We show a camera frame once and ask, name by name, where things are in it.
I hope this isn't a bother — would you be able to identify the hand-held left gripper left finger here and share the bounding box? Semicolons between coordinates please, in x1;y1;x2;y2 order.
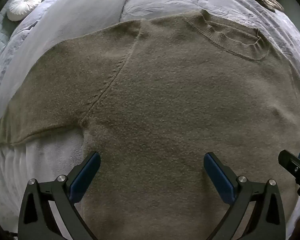
17;151;101;240

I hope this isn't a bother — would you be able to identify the white round pleated pillow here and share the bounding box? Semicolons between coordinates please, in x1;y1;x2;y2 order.
6;0;43;21

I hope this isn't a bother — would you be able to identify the olive knit sweater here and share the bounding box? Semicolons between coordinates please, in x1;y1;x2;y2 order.
0;9;300;240

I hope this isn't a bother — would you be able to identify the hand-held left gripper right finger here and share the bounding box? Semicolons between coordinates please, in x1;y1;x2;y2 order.
204;152;286;240

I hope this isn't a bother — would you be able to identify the lilac fleece blanket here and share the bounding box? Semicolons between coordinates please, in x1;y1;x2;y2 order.
0;0;140;233

